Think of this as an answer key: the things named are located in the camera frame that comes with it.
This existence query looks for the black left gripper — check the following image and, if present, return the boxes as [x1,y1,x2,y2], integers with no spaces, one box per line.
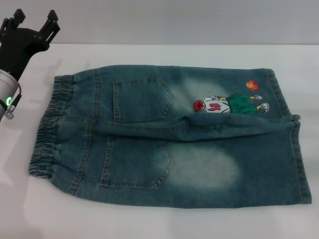
[0,8,62,82]

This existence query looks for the blue denim shorts with cartoon print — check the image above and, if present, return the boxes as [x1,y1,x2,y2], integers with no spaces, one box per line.
[27,66,314,206]

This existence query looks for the thin left wrist cable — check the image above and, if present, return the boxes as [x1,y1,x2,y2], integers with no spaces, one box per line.
[11,83,23,119]

